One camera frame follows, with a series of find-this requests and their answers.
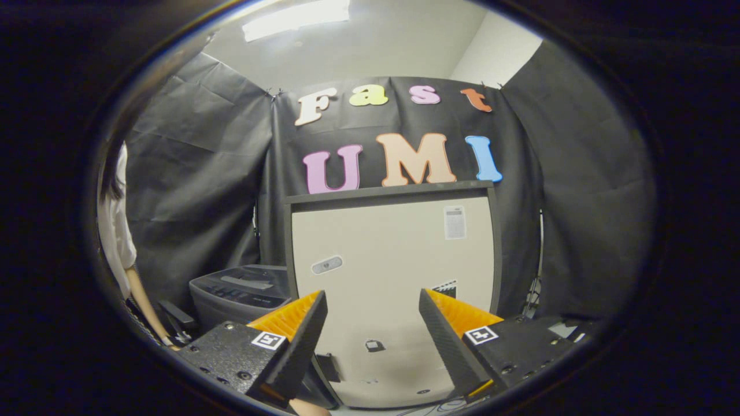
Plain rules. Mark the grey washing machine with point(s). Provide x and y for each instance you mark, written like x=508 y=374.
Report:
x=222 y=309

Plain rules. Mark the dark washing machine lid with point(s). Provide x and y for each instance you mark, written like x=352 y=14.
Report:
x=248 y=278

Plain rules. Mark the black office chair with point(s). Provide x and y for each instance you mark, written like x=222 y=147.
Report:
x=178 y=318

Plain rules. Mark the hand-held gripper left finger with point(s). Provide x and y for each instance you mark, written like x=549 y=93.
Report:
x=300 y=341

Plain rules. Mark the black backdrop cloth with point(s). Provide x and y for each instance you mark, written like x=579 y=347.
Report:
x=196 y=173

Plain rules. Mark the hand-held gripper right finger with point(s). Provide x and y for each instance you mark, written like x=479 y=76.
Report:
x=445 y=341

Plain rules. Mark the black light stand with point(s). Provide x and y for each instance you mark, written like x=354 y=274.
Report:
x=533 y=289

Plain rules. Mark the black equipment case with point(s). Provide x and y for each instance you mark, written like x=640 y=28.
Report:
x=569 y=330

